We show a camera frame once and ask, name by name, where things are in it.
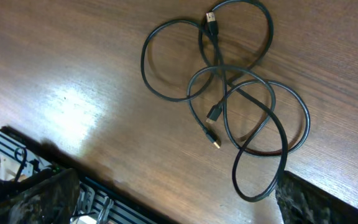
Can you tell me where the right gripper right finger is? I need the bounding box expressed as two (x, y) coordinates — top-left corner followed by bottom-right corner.
(275, 170), (358, 224)

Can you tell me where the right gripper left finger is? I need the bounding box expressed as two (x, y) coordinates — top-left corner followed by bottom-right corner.
(0, 169), (80, 223)

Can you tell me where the black USB cable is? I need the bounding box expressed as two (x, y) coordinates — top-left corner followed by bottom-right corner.
(140, 11), (220, 103)
(186, 0), (277, 149)
(205, 79), (311, 203)

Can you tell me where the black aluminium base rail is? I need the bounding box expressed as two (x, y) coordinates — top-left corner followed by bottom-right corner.
(0, 126), (174, 223)

